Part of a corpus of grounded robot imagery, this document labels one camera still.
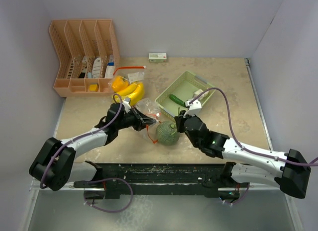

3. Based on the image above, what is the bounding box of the clear orange-zip bag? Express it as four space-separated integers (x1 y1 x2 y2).
108 66 147 93
136 98 161 144

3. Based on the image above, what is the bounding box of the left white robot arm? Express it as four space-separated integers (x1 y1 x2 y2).
29 103 156 191

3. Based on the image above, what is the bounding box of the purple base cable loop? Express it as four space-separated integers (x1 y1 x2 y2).
83 178 135 215

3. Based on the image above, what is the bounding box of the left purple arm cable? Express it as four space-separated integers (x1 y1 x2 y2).
39 93 124 190

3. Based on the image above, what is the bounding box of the green cucumber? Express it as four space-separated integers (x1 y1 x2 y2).
169 94 185 107

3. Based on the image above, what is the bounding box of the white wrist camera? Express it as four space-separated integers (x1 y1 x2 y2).
184 99 202 117
119 97 131 114

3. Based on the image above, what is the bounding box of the pink desk file organizer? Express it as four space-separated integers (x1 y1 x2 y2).
49 19 120 97

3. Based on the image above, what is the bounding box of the green netted melon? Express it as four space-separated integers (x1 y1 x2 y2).
156 121 180 146

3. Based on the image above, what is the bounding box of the black white item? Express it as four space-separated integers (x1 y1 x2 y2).
78 56 87 78

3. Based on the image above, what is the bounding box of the white blue packet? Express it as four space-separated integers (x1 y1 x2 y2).
104 55 115 79

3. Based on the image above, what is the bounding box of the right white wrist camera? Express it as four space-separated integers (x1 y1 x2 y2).
184 99 202 117

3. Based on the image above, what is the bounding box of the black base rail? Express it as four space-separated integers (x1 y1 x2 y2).
74 162 248 200

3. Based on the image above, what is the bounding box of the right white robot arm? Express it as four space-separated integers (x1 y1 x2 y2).
174 111 311 199

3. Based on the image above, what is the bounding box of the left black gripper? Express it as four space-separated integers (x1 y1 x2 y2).
116 105 156 131

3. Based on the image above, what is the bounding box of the green plastic basket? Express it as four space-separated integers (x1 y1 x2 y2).
155 71 214 121

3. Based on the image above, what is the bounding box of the aluminium frame rail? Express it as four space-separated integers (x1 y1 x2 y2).
244 58 304 231

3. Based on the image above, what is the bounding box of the white patterned pouch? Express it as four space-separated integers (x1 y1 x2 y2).
91 57 102 78

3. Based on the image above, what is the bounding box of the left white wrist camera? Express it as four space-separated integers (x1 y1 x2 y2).
119 97 131 114

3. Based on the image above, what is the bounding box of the orange bell pepper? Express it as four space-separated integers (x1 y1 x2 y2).
112 76 129 92

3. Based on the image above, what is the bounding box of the small green white box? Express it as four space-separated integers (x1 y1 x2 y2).
149 52 167 63

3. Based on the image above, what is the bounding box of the yellow banana bunch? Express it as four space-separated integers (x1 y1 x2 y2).
116 82 145 106

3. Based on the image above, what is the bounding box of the yellow small box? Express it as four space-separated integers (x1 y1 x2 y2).
88 84 98 92

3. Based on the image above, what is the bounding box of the white garlic bulb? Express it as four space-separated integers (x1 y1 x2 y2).
193 89 209 100

